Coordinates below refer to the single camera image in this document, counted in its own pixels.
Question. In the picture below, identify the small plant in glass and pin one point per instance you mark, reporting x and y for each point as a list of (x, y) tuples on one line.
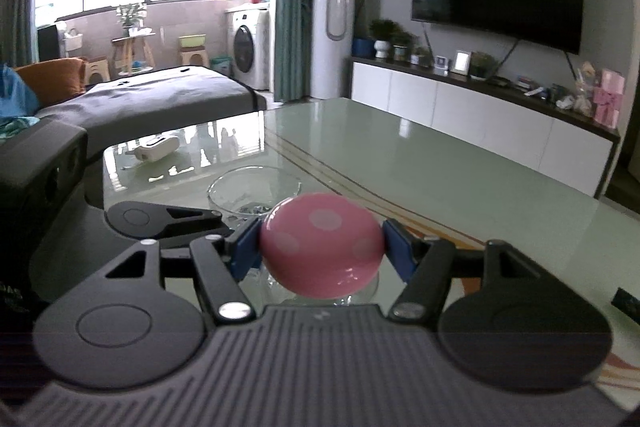
[(420, 57)]

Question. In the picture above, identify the white standing air conditioner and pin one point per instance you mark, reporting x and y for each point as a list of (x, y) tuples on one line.
[(334, 7)]

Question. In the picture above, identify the white picture frame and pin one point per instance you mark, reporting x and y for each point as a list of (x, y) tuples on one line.
[(461, 63)]

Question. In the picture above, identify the white television cabinet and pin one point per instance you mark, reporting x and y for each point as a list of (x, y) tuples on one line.
[(480, 117)]

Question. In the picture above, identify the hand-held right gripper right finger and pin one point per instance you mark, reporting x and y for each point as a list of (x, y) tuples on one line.
[(400, 252)]

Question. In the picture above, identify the clear glass cup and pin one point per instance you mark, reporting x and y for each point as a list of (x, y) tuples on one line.
[(245, 189)]

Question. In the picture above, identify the potted plant in white pot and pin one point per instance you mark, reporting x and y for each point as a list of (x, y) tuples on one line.
[(384, 34)]

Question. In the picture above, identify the orange cushion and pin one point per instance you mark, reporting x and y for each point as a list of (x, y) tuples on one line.
[(52, 79)]

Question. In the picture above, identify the wooden stool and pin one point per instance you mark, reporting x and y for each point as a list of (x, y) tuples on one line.
[(132, 52)]

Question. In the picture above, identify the stack of books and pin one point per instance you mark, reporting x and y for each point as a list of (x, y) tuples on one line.
[(525, 82)]

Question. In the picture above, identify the grey sofa bed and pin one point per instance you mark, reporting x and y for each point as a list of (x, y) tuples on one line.
[(165, 99)]

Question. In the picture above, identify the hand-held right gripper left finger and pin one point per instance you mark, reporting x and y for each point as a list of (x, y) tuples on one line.
[(246, 252)]

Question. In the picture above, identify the grass plant in pot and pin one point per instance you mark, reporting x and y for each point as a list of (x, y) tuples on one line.
[(483, 66)]

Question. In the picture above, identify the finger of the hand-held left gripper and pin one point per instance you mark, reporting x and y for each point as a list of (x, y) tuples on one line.
[(192, 219)]

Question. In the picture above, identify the green waste bin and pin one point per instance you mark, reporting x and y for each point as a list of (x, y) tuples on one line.
[(220, 65)]

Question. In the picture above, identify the small photo frame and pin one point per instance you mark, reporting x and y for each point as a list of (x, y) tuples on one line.
[(442, 64)]

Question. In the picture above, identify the blue cloth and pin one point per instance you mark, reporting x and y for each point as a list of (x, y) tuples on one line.
[(15, 97)]

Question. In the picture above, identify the flowering potted plant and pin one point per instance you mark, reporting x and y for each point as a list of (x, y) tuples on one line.
[(131, 14)]

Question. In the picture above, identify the white washing machine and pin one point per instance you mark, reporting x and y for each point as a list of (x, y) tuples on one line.
[(248, 49)]

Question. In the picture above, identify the wrapped flower bouquet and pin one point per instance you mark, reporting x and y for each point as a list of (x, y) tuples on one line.
[(586, 87)]

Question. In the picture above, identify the beige plastic stool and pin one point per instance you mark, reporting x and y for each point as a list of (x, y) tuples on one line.
[(194, 58)]

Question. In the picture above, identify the black ribbed stick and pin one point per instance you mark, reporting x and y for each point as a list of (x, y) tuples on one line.
[(629, 302)]

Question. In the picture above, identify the pink gift box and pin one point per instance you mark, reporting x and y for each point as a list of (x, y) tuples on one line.
[(610, 99)]

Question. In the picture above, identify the small dark potted plant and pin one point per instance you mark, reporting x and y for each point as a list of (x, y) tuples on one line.
[(401, 47)]

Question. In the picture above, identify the green plastic basin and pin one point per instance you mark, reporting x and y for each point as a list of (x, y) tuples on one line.
[(193, 42)]

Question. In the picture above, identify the blue plant pot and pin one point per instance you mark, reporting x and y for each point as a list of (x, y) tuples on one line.
[(362, 48)]

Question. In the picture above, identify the white handheld device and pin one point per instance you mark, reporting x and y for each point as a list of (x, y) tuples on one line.
[(155, 149)]

